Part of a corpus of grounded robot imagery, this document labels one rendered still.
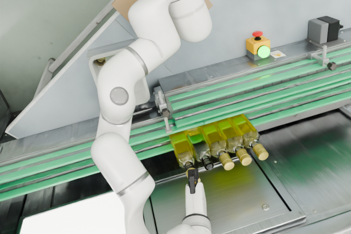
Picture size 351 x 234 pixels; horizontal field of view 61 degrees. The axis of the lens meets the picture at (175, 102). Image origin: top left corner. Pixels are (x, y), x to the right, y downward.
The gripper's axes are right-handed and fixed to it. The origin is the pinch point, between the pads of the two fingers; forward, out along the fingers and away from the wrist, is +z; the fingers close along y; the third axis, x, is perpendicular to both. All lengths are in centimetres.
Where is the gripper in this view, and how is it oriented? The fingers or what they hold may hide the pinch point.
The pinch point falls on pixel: (194, 179)
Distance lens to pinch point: 93.0
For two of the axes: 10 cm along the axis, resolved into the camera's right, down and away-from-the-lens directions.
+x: -9.8, 1.4, 1.1
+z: 0.2, -5.3, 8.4
